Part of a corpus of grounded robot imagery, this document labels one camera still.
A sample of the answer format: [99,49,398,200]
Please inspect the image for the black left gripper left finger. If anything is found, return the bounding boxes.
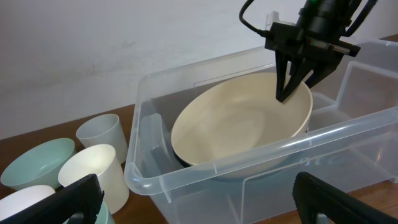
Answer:
[1,174,104,224]

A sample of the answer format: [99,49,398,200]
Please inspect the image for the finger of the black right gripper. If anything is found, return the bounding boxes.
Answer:
[275,51,314,103]
[305,60,340,88]

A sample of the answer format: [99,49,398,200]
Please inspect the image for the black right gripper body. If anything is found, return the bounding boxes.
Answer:
[265,0,361,63]

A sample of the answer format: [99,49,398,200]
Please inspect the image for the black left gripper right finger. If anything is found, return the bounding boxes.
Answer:
[292,172,397,224]

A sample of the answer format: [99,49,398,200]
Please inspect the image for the green small bowl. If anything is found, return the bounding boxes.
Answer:
[1,138,76,190]

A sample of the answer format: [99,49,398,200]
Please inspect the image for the white small bowl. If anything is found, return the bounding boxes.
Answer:
[1,185,55,221]

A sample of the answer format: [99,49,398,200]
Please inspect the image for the cream bowl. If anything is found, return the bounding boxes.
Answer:
[171,72,313,166]

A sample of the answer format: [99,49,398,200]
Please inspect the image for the cream cup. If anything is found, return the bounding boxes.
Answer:
[58,144,129,214]

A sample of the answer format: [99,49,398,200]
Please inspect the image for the grey cup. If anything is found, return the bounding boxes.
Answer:
[76,114,128,164]

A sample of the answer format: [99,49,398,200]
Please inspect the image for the clear plastic storage bin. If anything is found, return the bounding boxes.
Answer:
[124,40,397,223]

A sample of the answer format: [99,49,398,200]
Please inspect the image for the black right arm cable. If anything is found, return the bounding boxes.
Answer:
[238,0,379,38]

